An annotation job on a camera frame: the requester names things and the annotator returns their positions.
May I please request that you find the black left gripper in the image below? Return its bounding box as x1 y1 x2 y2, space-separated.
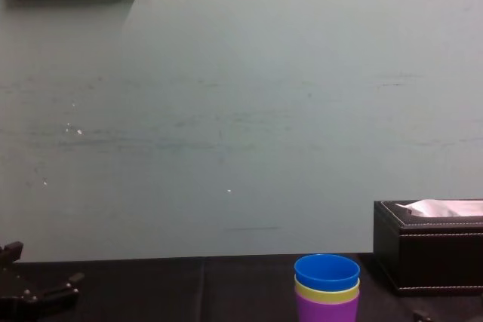
0 241 85 322

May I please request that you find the black leather tissue box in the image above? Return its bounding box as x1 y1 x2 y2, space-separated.
373 198 483 296

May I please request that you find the purple plastic cup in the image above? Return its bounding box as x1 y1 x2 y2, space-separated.
294 287 361 322

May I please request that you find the blue plastic cup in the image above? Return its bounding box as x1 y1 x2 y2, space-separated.
294 253 361 292

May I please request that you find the white tissue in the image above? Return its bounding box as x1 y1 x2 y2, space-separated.
394 198 483 219

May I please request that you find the yellow plastic cup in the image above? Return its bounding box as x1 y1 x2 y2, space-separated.
294 274 361 305

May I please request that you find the black table cloth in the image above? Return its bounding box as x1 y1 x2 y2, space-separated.
0 250 483 322

